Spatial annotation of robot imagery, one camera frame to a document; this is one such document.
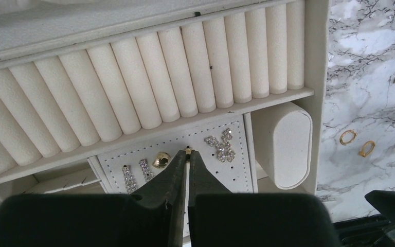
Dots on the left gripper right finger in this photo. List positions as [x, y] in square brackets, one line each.
[219, 217]

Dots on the rhinestone bow earring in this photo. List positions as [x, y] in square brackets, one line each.
[224, 150]

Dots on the small gold earring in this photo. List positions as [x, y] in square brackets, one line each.
[189, 150]

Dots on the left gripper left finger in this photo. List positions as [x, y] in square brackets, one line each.
[153, 215]

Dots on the gold heart earring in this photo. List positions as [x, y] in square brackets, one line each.
[162, 160]

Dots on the rhinestone bar earring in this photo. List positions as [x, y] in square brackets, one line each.
[129, 180]
[147, 172]

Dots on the beige oval cushion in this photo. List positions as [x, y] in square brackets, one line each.
[282, 137]

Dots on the pink jewelry box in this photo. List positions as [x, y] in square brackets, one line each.
[90, 86]

